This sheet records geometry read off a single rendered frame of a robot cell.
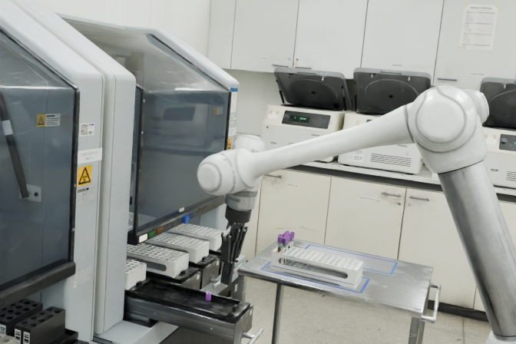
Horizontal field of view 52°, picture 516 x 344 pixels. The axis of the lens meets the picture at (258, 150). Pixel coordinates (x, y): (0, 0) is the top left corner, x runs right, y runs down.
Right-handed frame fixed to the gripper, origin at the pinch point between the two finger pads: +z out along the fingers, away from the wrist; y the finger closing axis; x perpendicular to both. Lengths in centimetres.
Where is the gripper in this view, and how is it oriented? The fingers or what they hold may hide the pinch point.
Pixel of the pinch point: (227, 272)
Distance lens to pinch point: 161.0
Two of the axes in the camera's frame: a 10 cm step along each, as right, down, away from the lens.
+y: -4.3, 0.6, -9.0
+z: -1.8, 9.7, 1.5
